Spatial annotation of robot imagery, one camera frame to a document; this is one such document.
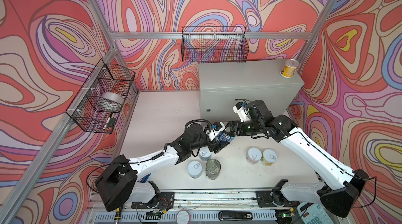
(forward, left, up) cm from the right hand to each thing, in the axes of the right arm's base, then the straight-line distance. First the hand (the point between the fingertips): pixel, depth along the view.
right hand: (231, 133), depth 72 cm
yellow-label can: (-5, -22, -18) cm, 29 cm away
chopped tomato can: (-12, +9, -12) cm, 19 cm away
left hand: (+1, +2, -3) cm, 4 cm away
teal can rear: (-3, +13, -17) cm, 21 cm away
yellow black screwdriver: (-29, +53, -20) cm, 63 cm away
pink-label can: (-4, -14, -17) cm, 22 cm away
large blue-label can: (-2, +4, 0) cm, 5 cm away
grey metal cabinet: (+21, +2, +12) cm, 24 cm away
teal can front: (-10, +18, -17) cm, 27 cm away
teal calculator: (-30, -34, -20) cm, 50 cm away
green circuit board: (-28, +38, -24) cm, 53 cm away
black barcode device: (-30, +1, -17) cm, 35 cm away
